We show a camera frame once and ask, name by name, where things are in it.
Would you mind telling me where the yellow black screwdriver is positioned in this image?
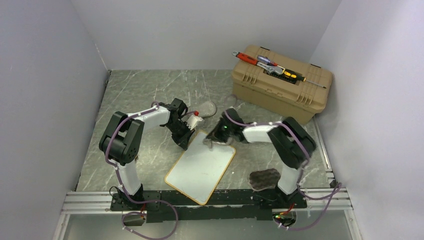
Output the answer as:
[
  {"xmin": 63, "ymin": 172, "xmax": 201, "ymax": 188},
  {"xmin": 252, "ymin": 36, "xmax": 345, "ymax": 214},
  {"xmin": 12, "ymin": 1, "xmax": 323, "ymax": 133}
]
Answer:
[{"xmin": 282, "ymin": 68, "xmax": 327, "ymax": 89}]

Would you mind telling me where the tan plastic toolbox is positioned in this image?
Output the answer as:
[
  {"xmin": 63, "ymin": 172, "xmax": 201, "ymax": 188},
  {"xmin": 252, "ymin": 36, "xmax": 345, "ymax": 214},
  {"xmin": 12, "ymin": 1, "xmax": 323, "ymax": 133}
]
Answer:
[{"xmin": 231, "ymin": 44, "xmax": 334, "ymax": 124}]

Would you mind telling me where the red handled adjustable wrench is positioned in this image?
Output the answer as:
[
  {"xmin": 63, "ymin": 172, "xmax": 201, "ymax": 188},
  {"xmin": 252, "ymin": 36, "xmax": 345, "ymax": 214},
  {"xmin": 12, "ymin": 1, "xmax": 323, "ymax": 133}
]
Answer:
[{"xmin": 232, "ymin": 51, "xmax": 284, "ymax": 75}]

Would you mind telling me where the dark wavy foam sponge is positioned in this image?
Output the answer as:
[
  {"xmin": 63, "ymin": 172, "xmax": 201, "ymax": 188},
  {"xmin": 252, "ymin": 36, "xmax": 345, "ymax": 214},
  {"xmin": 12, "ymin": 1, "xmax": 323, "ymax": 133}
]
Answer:
[{"xmin": 247, "ymin": 168, "xmax": 281, "ymax": 192}]

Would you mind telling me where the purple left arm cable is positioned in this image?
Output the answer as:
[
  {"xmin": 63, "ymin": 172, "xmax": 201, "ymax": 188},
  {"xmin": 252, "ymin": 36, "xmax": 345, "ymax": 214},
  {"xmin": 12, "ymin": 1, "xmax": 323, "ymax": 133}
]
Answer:
[{"xmin": 104, "ymin": 100, "xmax": 180, "ymax": 240}]

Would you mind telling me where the blue red screwdriver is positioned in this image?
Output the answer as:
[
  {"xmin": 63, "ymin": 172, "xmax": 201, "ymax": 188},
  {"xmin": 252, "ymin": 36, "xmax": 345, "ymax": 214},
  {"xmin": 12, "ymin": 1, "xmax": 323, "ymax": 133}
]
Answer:
[{"xmin": 257, "ymin": 55, "xmax": 279, "ymax": 67}]

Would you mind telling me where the yellow framed whiteboard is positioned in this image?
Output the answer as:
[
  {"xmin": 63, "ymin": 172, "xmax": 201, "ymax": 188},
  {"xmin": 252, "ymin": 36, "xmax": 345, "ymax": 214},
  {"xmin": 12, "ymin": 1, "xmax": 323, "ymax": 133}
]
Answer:
[{"xmin": 164, "ymin": 131, "xmax": 236, "ymax": 206}]

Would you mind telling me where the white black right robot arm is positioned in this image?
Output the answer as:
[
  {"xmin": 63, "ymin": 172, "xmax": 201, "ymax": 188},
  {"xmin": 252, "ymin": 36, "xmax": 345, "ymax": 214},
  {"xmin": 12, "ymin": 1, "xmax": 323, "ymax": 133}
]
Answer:
[{"xmin": 203, "ymin": 108, "xmax": 317, "ymax": 208}]

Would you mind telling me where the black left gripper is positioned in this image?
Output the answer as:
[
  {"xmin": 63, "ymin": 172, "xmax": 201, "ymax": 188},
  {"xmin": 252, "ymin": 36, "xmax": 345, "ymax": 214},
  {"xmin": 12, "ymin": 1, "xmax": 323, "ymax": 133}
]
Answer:
[{"xmin": 165, "ymin": 122, "xmax": 195, "ymax": 153}]

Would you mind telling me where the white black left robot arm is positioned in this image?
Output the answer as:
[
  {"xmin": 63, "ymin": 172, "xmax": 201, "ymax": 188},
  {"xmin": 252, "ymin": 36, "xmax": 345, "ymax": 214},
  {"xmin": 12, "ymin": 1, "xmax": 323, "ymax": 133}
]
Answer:
[{"xmin": 98, "ymin": 98, "xmax": 194, "ymax": 210}]

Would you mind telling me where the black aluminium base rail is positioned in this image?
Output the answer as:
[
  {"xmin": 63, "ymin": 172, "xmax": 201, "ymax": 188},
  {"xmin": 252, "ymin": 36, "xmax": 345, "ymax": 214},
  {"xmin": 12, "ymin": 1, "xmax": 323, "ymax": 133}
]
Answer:
[{"xmin": 61, "ymin": 188, "xmax": 353, "ymax": 223}]

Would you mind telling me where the grey silver scrubbing sponge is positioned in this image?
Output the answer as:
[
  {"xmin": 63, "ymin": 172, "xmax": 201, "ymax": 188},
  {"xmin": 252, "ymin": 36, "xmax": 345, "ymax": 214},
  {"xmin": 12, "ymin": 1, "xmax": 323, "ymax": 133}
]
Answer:
[{"xmin": 194, "ymin": 101, "xmax": 217, "ymax": 119}]

